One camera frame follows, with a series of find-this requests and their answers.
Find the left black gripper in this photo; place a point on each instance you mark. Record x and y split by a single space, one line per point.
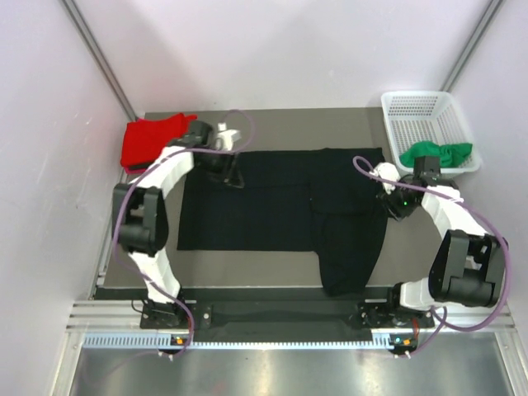
229 174

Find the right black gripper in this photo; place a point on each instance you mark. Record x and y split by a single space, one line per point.
388 203

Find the black t shirt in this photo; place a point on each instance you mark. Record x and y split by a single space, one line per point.
292 201

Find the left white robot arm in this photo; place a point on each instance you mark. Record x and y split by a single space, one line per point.
139 214

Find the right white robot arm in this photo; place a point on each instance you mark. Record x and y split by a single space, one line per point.
472 267

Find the green crumpled t shirt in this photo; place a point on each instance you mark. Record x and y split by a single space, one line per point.
450 155

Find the white plastic basket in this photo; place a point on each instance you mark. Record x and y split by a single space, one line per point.
415 116

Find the folded red t shirt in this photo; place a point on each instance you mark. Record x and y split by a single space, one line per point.
144 139

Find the folded pink t shirt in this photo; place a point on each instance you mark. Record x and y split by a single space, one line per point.
135 169

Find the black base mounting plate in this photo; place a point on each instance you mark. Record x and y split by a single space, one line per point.
297 332

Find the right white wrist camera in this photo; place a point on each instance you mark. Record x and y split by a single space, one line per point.
386 171

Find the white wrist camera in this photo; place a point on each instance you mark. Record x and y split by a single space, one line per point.
386 171
226 138

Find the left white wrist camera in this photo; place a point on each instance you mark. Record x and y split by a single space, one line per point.
226 138

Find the aluminium front rail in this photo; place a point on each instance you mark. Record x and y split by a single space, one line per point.
112 315

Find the slotted grey cable duct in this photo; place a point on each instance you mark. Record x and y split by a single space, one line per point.
167 341

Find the right aluminium corner post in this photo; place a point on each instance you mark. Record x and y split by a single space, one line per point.
491 10

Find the aluminium corner post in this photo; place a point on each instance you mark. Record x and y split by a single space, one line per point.
491 10
94 49

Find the left aluminium corner post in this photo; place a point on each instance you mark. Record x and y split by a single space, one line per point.
94 49

